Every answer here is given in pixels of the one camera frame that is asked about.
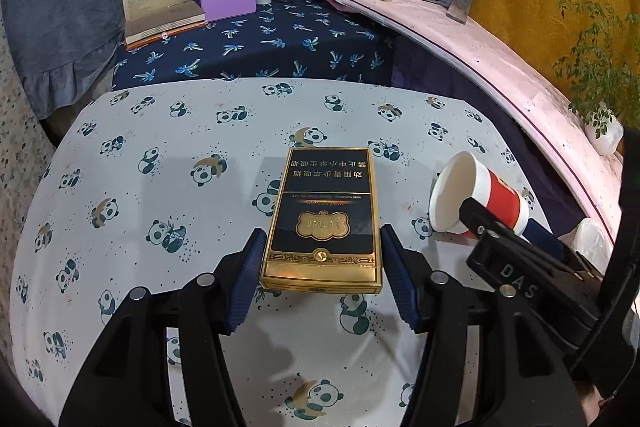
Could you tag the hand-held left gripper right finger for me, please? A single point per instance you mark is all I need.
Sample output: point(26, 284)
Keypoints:
point(402, 282)

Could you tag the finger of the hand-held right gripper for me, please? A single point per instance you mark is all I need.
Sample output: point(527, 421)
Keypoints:
point(542, 237)
point(515, 267)

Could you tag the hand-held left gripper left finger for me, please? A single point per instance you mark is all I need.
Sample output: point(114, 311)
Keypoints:
point(245, 282)

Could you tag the trash bin with white liner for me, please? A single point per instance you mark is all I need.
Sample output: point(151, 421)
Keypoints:
point(592, 237)

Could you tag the red and white paper cup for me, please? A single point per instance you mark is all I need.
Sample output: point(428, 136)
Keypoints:
point(500, 194)

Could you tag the black and gold cigarette box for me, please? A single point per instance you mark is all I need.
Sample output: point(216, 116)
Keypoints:
point(320, 217)

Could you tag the green plant in white pot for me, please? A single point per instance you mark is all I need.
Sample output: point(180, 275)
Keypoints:
point(607, 139)

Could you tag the panda-print cloth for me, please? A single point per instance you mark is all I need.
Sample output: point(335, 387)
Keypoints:
point(150, 187)

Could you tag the pink printed cloth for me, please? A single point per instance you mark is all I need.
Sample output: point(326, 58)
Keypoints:
point(500, 57)

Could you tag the navy leaf-print cloth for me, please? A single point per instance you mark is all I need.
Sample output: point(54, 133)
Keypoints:
point(280, 47)

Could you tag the glass vase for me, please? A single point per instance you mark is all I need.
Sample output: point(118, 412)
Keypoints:
point(462, 4)

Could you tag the blue-grey blanket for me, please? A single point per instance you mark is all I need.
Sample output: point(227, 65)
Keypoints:
point(75, 7)

